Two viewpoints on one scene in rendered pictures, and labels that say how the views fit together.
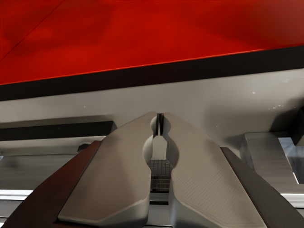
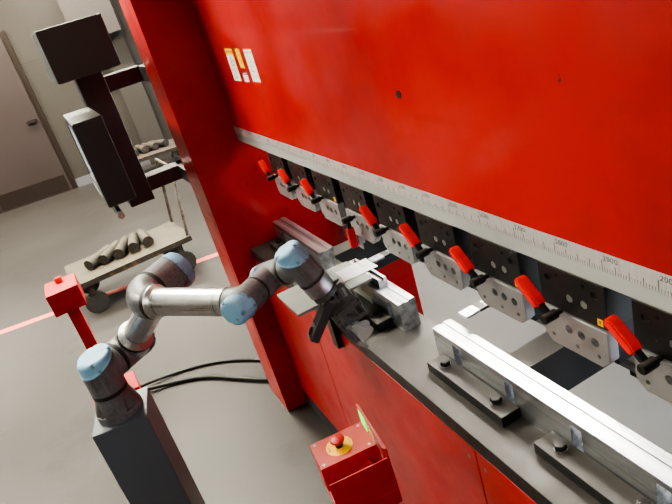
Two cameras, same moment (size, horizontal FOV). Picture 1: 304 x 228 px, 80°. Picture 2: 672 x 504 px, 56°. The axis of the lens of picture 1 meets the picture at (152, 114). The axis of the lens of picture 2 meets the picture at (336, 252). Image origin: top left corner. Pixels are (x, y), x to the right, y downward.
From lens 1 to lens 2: 166 cm
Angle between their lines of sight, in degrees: 72
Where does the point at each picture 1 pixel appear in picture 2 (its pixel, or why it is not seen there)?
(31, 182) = (476, 361)
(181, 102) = (397, 358)
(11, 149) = (486, 393)
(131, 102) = (409, 370)
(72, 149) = (456, 369)
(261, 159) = (399, 317)
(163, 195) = not seen: hidden behind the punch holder
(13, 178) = (488, 371)
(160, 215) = not seen: hidden behind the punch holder
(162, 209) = not seen: hidden behind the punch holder
